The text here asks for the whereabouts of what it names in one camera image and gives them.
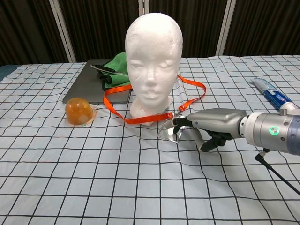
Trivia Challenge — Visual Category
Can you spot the blue white toothpaste tube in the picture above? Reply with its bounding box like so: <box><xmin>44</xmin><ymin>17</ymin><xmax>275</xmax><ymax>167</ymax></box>
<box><xmin>250</xmin><ymin>77</ymin><xmax>297</xmax><ymax>111</ymax></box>

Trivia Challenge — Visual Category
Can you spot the white clear badge holder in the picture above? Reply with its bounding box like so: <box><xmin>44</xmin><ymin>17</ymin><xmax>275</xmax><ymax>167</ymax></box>
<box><xmin>157</xmin><ymin>112</ymin><xmax>188</xmax><ymax>143</ymax></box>

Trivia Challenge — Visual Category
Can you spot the white black checkered tablecloth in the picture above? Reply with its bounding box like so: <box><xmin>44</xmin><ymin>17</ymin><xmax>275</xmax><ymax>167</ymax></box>
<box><xmin>0</xmin><ymin>55</ymin><xmax>300</xmax><ymax>225</ymax></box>

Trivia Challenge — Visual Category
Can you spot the dark folding screen white frame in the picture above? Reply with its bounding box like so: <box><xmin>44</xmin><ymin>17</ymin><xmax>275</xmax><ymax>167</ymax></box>
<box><xmin>0</xmin><ymin>0</ymin><xmax>300</xmax><ymax>67</ymax></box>

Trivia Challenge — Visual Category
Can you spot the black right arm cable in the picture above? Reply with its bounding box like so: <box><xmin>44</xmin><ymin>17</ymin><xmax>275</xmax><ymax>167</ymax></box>
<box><xmin>255</xmin><ymin>149</ymin><xmax>300</xmax><ymax>190</ymax></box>

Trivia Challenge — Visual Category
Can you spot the teal table pad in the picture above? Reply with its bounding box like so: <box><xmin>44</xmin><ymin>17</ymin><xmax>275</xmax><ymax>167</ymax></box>
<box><xmin>0</xmin><ymin>65</ymin><xmax>18</xmax><ymax>82</ymax></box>

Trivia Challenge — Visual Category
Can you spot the white foam mannequin head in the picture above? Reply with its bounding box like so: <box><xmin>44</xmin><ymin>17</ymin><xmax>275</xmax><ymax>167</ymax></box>
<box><xmin>125</xmin><ymin>12</ymin><xmax>183</xmax><ymax>126</ymax></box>

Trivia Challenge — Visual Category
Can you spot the orange lanyard strap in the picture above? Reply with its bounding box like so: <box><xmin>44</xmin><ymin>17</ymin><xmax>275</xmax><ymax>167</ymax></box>
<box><xmin>103</xmin><ymin>74</ymin><xmax>207</xmax><ymax>125</ymax></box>

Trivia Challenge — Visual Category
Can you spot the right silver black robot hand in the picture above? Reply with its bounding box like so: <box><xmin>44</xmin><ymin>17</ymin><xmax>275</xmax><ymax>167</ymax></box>
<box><xmin>172</xmin><ymin>108</ymin><xmax>248</xmax><ymax>152</ymax></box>

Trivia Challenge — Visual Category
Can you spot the green microfibre cloth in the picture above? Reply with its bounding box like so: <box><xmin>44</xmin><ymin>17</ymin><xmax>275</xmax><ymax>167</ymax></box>
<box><xmin>97</xmin><ymin>52</ymin><xmax>132</xmax><ymax>91</ymax></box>

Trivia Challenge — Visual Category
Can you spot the grey closed laptop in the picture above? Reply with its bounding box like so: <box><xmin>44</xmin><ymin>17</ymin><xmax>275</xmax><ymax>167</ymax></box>
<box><xmin>62</xmin><ymin>59</ymin><xmax>132</xmax><ymax>105</ymax></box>

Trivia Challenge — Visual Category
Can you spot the orange jelly cup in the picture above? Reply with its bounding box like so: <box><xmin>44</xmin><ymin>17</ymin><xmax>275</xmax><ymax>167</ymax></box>
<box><xmin>65</xmin><ymin>97</ymin><xmax>97</xmax><ymax>127</ymax></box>

